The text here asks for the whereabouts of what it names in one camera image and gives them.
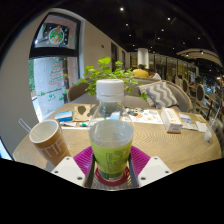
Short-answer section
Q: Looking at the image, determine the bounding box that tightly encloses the clear plastic cup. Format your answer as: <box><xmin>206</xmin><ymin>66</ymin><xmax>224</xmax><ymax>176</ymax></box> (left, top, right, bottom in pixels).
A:
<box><xmin>203</xmin><ymin>108</ymin><xmax>221</xmax><ymax>143</ymax></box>

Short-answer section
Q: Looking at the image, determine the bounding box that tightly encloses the group of ceiling spotlights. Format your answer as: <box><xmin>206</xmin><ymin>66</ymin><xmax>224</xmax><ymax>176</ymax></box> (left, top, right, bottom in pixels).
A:
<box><xmin>118</xmin><ymin>5</ymin><xmax>205</xmax><ymax>56</ymax></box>

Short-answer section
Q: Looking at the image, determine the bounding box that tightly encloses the small blue flat box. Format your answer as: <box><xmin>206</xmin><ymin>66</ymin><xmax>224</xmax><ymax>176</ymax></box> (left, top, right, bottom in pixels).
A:
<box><xmin>54</xmin><ymin>110</ymin><xmax>74</xmax><ymax>123</ymax></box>

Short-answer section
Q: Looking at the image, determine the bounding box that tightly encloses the white and orange carton box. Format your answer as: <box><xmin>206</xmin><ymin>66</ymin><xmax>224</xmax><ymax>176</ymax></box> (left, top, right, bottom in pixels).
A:
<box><xmin>160</xmin><ymin>107</ymin><xmax>184</xmax><ymax>134</ymax></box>

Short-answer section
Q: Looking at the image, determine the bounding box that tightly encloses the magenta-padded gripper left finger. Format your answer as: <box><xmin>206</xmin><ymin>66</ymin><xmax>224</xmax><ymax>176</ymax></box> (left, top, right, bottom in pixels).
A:
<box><xmin>51</xmin><ymin>145</ymin><xmax>98</xmax><ymax>188</ymax></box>

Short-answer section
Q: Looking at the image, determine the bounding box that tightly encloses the printed white paper leaflet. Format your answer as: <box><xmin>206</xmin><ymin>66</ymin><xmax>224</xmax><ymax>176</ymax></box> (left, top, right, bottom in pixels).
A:
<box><xmin>126</xmin><ymin>107</ymin><xmax>165</xmax><ymax>126</ymax></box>

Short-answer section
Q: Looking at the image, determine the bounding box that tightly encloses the round festive window sticker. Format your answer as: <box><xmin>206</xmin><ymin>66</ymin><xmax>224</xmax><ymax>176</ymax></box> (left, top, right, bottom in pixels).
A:
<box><xmin>48</xmin><ymin>27</ymin><xmax>65</xmax><ymax>46</ymax></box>

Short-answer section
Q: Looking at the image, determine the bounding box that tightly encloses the row of dining chairs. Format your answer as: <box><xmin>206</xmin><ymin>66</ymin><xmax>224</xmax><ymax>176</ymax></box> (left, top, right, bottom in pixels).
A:
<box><xmin>173</xmin><ymin>73</ymin><xmax>224</xmax><ymax>116</ymax></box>

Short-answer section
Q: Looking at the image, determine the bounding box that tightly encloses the green leafy potted plant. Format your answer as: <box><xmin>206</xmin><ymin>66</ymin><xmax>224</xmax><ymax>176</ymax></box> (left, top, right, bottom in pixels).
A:
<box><xmin>76</xmin><ymin>56</ymin><xmax>148</xmax><ymax>102</ymax></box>

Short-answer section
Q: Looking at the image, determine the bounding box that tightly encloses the grey chevron cushion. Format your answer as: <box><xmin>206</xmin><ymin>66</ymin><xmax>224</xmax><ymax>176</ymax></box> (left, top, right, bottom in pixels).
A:
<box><xmin>137</xmin><ymin>80</ymin><xmax>180</xmax><ymax>110</ymax></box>

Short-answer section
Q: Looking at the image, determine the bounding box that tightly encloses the person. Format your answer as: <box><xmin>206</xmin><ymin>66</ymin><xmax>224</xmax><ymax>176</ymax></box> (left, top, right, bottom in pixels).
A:
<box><xmin>148</xmin><ymin>68</ymin><xmax>163</xmax><ymax>81</ymax></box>
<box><xmin>131</xmin><ymin>63</ymin><xmax>150</xmax><ymax>79</ymax></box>

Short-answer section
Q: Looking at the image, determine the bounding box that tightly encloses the small white and blue packet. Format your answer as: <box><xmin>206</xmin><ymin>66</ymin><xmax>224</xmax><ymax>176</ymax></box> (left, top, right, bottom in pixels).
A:
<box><xmin>178</xmin><ymin>112</ymin><xmax>193</xmax><ymax>125</ymax></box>

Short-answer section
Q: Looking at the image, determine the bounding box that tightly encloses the beige round-backed chair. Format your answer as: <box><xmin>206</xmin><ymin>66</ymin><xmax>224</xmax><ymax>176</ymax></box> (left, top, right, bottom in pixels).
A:
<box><xmin>67</xmin><ymin>81</ymin><xmax>91</xmax><ymax>103</ymax></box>

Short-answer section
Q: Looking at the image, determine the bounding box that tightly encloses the white folded napkin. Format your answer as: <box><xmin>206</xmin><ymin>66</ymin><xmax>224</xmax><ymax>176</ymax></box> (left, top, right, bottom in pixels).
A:
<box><xmin>194</xmin><ymin>120</ymin><xmax>210</xmax><ymax>134</ymax></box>

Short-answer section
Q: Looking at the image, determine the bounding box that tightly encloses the clear plastic straw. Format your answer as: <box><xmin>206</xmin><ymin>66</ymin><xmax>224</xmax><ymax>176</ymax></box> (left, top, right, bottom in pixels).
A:
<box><xmin>17</xmin><ymin>117</ymin><xmax>33</xmax><ymax>134</ymax></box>

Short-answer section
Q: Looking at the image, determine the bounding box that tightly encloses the clear green-labelled drink bottle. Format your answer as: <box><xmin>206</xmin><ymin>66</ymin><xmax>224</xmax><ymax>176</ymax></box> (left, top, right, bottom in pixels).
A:
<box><xmin>87</xmin><ymin>78</ymin><xmax>135</xmax><ymax>183</ymax></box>

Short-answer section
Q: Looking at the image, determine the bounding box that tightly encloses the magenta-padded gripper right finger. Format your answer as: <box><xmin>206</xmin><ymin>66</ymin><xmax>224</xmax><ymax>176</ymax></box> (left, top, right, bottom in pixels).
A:
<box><xmin>127</xmin><ymin>145</ymin><xmax>173</xmax><ymax>188</ymax></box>

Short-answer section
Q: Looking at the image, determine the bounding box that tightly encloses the beige upholstered sofa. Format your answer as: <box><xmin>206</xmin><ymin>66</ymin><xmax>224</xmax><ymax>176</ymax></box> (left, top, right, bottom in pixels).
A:
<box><xmin>123</xmin><ymin>76</ymin><xmax>193</xmax><ymax>113</ymax></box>

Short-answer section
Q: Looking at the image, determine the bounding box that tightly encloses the white pen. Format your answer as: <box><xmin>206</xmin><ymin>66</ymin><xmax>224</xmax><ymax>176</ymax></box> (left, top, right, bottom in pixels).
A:
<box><xmin>60</xmin><ymin>125</ymin><xmax>90</xmax><ymax>131</ymax></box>

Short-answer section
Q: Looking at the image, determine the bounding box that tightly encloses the brown paper cup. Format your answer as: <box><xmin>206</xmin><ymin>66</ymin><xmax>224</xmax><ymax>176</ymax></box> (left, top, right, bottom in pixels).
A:
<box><xmin>28</xmin><ymin>119</ymin><xmax>72</xmax><ymax>167</ymax></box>

